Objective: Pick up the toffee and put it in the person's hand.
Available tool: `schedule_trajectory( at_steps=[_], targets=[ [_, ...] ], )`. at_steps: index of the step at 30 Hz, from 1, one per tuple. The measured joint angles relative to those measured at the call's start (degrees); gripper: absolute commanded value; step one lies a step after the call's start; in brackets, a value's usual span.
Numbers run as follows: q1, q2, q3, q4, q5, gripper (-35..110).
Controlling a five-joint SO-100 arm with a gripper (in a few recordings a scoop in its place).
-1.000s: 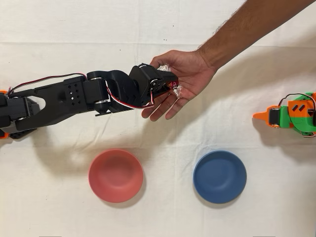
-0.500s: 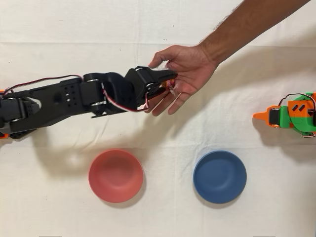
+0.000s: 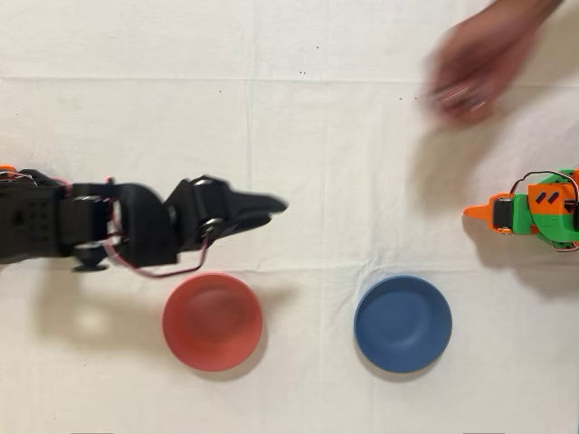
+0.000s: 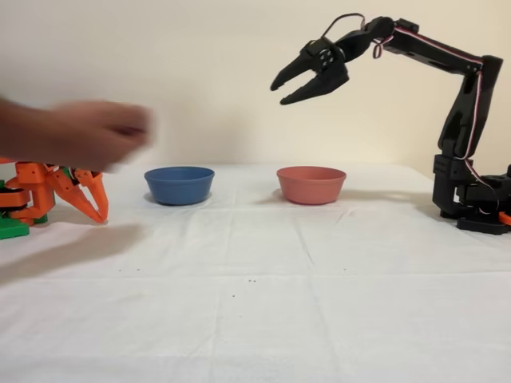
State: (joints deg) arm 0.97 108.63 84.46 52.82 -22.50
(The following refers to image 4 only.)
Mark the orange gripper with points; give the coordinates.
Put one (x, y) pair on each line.
(89, 188)

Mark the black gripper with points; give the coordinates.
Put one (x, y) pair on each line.
(328, 72)

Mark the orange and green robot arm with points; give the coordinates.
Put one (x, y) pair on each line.
(32, 199)

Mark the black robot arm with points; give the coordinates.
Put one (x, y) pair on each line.
(463, 119)

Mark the green robot base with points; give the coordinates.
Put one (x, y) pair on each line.
(12, 231)

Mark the person's bare hand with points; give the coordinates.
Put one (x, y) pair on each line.
(104, 135)

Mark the blue bowl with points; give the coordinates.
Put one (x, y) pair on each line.
(179, 185)

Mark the pink bowl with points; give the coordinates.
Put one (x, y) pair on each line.
(311, 185)

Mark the white tablecloth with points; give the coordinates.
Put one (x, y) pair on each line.
(239, 319)

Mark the orange table clamp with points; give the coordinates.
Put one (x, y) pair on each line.
(506, 217)

